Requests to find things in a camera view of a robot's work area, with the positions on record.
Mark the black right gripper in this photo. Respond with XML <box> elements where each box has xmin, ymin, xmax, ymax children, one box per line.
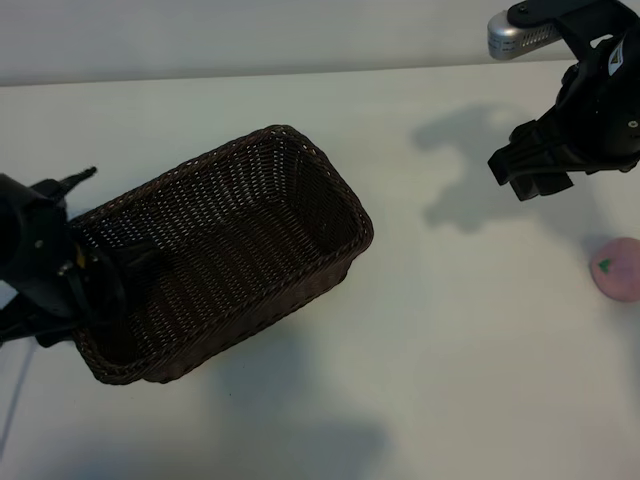
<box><xmin>487</xmin><ymin>59</ymin><xmax>640</xmax><ymax>203</ymax></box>

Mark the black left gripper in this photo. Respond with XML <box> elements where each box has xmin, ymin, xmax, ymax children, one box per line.
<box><xmin>34</xmin><ymin>239</ymin><xmax>162</xmax><ymax>349</ymax></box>

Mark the dark brown wicker basket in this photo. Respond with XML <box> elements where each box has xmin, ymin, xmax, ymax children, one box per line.
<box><xmin>69</xmin><ymin>123</ymin><xmax>375</xmax><ymax>386</ymax></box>

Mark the pink peach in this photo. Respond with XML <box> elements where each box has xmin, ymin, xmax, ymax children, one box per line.
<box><xmin>590</xmin><ymin>236</ymin><xmax>640</xmax><ymax>303</ymax></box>

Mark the black left camera bracket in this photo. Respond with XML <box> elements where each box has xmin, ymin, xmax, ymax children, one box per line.
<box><xmin>27</xmin><ymin>166</ymin><xmax>99</xmax><ymax>204</ymax></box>

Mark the black camera bracket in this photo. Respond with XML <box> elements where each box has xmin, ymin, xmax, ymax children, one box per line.
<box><xmin>27</xmin><ymin>166</ymin><xmax>99</xmax><ymax>204</ymax></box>
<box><xmin>504</xmin><ymin>0</ymin><xmax>626</xmax><ymax>56</ymax></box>

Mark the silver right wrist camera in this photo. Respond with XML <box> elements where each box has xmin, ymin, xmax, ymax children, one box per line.
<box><xmin>486</xmin><ymin>10</ymin><xmax>559</xmax><ymax>60</ymax></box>

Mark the black right camera bracket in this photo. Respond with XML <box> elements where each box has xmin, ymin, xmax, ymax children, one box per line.
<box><xmin>504</xmin><ymin>0</ymin><xmax>626</xmax><ymax>56</ymax></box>

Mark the thin black hanging cable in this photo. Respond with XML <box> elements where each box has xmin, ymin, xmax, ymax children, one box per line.
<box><xmin>0</xmin><ymin>343</ymin><xmax>36</xmax><ymax>444</ymax></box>

